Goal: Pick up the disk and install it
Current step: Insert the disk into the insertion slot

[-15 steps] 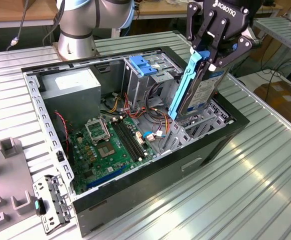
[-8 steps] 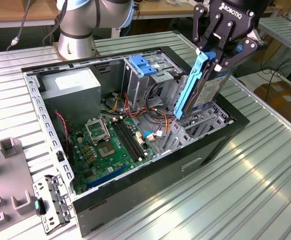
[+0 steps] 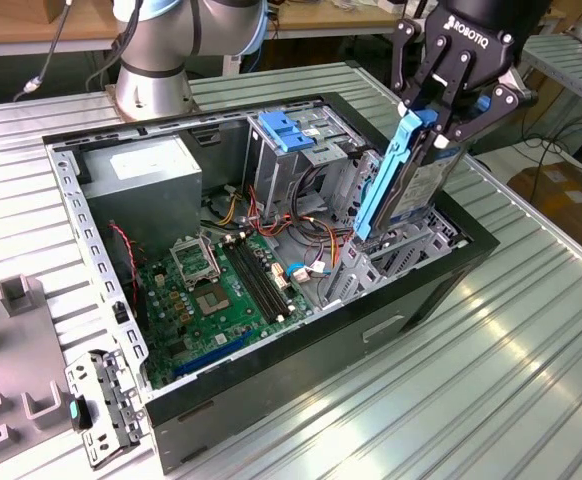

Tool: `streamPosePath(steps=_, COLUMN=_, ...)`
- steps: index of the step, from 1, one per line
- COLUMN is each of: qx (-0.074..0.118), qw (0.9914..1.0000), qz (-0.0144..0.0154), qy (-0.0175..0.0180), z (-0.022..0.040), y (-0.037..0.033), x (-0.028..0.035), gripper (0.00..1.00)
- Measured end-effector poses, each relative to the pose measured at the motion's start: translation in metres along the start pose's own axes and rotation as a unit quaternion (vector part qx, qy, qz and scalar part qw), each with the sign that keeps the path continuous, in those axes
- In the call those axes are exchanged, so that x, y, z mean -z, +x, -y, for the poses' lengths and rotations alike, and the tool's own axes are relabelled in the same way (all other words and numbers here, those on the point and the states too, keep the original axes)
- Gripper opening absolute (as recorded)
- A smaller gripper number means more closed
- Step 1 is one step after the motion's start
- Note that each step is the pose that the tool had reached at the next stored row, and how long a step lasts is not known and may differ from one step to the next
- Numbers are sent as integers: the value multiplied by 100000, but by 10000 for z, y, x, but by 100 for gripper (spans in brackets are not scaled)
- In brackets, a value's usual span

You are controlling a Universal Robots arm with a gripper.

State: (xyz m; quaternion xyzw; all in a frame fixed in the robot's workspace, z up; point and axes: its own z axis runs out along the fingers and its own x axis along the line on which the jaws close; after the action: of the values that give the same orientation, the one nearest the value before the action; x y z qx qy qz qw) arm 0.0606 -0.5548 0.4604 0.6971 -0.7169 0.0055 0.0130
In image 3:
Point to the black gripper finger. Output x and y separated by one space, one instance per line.
508 96
405 60

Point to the hard disk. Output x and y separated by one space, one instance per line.
421 185

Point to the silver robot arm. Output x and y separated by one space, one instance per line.
146 90

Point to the grey metal disk bay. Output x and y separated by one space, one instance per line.
368 277

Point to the wooden desk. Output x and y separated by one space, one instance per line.
331 20

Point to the large cardboard box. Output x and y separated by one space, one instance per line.
566 200

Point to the blue plastic drive latch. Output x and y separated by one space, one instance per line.
283 132

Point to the grey metal drive cage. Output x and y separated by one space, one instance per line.
276 175

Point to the black RAM slot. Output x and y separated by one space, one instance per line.
266 277
251 282

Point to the grey power supply unit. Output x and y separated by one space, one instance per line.
141 200

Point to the CPU socket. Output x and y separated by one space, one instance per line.
212 300

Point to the black PC case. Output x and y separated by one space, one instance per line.
296 380

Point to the green motherboard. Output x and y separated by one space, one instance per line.
196 330

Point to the blue expansion slot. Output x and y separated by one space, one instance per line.
211 356

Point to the small brown cardboard box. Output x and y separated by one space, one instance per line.
53 10

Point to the black clip with teal tab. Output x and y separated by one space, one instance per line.
82 415

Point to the grey parts rack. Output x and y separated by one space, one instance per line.
16 355

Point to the metal slot bracket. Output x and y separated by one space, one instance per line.
78 375

